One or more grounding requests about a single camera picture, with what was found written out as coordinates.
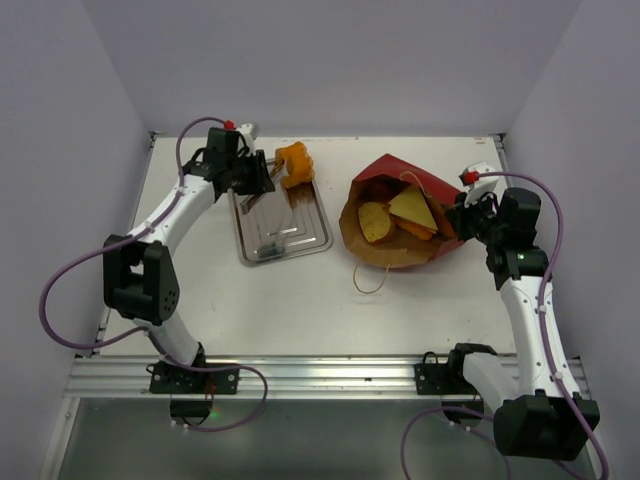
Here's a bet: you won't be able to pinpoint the orange fake bread loaf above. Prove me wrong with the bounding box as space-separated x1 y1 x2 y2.
275 141 315 189

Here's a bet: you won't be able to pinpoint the triangular fake sandwich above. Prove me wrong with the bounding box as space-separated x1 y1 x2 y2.
389 185 438 232

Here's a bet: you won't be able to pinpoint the metal kitchen tongs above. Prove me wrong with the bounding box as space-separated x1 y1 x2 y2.
239 171 287 264

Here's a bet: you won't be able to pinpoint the red brown paper bag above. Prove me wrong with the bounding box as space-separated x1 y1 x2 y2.
339 154 463 272

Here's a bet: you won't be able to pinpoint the round fake bread slice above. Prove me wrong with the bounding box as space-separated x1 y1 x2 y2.
358 202 395 245

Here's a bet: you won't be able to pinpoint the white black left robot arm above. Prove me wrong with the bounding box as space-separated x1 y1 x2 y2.
103 122 275 393

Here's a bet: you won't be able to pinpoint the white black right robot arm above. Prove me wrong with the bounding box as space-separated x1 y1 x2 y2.
445 188 600 461

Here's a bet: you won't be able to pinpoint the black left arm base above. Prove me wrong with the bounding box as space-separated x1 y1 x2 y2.
146 361 240 426

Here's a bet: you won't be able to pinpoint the long fake baguette bread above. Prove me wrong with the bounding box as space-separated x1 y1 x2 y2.
367 179 456 241

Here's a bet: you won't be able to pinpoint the stainless steel tray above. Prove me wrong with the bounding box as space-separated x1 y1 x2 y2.
229 159 333 267

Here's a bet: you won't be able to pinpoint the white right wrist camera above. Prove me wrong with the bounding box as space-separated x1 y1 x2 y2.
459 161 498 208

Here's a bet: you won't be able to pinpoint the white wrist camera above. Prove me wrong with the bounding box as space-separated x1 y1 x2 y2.
459 161 498 208
235 123 257 155

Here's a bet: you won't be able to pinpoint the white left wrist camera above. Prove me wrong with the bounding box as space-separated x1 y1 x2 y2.
235 123 257 155

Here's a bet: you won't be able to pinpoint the aluminium corner frame rail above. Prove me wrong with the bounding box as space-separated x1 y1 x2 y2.
149 131 165 152

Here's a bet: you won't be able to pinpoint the aluminium front mounting rail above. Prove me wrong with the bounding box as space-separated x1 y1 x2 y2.
64 353 591 401

